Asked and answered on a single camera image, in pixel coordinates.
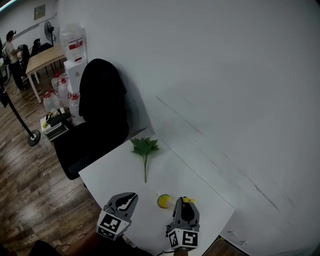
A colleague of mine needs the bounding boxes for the person's left forearm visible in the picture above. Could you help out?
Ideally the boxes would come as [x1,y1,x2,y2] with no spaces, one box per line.
[82,231,118,253]

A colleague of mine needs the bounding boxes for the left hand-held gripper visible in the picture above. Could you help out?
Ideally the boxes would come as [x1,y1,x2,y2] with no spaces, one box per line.
[96,192,139,241]

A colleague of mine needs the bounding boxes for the person's black clothing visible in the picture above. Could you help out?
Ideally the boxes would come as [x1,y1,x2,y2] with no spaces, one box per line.
[28,234,153,256]

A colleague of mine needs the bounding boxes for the white table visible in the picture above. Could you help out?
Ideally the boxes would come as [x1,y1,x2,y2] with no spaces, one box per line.
[78,136,236,256]

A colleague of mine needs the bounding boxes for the green artificial leaf sprig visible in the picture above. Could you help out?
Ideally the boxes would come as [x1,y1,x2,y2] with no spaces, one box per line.
[129,136,160,184]

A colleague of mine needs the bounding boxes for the black pedestal fan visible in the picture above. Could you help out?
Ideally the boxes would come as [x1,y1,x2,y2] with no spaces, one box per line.
[43,20,55,47]

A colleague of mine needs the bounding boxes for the clear glass cup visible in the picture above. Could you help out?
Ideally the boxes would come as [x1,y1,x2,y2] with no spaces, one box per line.
[155,191,176,210]

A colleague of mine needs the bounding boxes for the framed wall notice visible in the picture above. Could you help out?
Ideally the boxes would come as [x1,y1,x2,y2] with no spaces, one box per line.
[33,3,47,21]

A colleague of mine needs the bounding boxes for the black stanchion post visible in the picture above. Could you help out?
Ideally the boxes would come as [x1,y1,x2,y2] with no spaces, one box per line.
[0,83,41,147]

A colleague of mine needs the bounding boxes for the large clear water bottle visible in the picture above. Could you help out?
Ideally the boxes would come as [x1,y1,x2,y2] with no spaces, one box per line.
[59,22,87,63]

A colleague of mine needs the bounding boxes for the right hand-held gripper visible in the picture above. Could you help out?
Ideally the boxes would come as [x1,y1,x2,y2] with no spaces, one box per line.
[166,196,201,252]

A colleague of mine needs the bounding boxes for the rectangular wooden table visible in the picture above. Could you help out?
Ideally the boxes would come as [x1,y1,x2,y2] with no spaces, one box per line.
[25,46,67,104]

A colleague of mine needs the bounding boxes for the white storage box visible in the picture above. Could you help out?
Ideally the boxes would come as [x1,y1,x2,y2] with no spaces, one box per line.
[40,107,72,142]

